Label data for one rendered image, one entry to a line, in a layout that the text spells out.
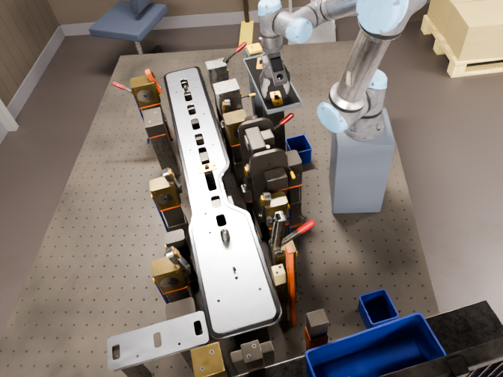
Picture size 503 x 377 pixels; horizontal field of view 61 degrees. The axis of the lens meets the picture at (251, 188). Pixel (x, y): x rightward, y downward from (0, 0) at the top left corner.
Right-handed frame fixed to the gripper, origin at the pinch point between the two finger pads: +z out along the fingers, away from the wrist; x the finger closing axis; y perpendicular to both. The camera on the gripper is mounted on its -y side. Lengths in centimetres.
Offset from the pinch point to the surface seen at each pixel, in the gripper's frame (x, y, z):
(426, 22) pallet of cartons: -169, 202, 107
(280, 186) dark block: 6.1, -36.8, 9.9
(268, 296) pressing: 17, -72, 18
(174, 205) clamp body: 46, -25, 24
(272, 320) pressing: 17, -79, 18
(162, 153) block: 52, 13, 32
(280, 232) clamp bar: 10, -61, 1
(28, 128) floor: 184, 164, 118
